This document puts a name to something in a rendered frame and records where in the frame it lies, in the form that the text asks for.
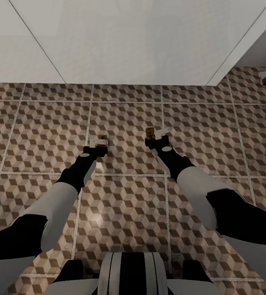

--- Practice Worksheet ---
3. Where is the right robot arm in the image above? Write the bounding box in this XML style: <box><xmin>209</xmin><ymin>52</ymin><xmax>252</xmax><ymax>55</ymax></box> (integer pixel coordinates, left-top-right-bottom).
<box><xmin>145</xmin><ymin>127</ymin><xmax>266</xmax><ymax>282</ymax></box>

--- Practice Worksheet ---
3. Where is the mousetrap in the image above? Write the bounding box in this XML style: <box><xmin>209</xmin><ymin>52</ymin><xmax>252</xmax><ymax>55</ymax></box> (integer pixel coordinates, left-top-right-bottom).
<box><xmin>97</xmin><ymin>135</ymin><xmax>107</xmax><ymax>147</ymax></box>
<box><xmin>146</xmin><ymin>127</ymin><xmax>155</xmax><ymax>140</ymax></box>

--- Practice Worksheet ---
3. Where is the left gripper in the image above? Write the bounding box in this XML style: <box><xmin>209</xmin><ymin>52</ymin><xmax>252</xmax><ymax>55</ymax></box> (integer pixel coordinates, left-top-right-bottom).
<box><xmin>83</xmin><ymin>146</ymin><xmax>108</xmax><ymax>158</ymax></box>

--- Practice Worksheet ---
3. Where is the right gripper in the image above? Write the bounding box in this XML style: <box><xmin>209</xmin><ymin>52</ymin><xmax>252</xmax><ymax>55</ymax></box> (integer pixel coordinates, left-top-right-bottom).
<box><xmin>145</xmin><ymin>135</ymin><xmax>169</xmax><ymax>150</ymax></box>

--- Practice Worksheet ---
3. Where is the robot trunk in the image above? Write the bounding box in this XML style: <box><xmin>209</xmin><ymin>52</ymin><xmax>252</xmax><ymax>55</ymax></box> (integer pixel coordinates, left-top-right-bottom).
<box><xmin>98</xmin><ymin>252</ymin><xmax>168</xmax><ymax>295</ymax></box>

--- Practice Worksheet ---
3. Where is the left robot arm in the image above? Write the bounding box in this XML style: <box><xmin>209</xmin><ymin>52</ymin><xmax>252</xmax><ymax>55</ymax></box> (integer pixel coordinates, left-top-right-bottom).
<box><xmin>0</xmin><ymin>139</ymin><xmax>108</xmax><ymax>295</ymax></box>

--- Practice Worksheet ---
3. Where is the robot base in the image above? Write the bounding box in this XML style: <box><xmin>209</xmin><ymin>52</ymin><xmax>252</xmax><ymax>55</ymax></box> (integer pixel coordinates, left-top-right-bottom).
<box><xmin>44</xmin><ymin>260</ymin><xmax>221</xmax><ymax>295</ymax></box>

